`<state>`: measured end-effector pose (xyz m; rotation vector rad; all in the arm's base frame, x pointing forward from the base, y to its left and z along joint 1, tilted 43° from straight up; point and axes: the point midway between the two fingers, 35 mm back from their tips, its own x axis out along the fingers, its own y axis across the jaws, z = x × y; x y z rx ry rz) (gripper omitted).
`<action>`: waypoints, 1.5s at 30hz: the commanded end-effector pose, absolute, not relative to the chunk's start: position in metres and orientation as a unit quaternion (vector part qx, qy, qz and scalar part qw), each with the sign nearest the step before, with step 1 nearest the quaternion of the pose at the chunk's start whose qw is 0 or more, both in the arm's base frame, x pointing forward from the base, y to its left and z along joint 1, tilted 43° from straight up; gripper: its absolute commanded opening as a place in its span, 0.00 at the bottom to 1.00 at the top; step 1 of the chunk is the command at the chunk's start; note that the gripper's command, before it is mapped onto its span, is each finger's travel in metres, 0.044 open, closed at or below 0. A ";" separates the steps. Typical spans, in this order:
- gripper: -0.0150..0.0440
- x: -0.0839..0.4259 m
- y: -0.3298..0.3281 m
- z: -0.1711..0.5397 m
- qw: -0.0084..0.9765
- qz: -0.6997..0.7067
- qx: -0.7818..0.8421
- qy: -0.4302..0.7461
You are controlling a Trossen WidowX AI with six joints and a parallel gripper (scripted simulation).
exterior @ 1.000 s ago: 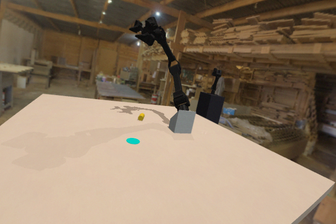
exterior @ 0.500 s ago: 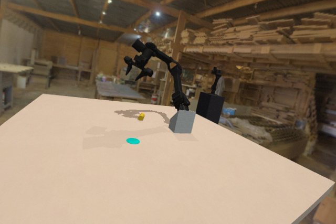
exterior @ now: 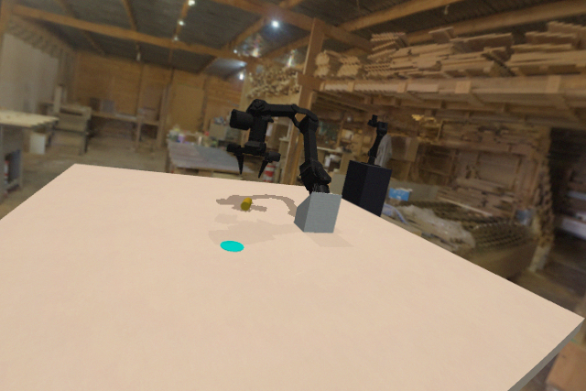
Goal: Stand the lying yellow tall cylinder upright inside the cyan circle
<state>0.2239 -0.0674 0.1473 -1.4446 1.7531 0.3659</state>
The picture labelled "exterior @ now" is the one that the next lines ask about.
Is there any yellow tall cylinder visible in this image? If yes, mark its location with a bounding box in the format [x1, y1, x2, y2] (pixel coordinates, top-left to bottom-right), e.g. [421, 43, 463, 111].
[240, 198, 252, 211]

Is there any cyan circle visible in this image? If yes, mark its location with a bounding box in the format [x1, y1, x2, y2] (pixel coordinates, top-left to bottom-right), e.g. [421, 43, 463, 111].
[220, 241, 244, 252]

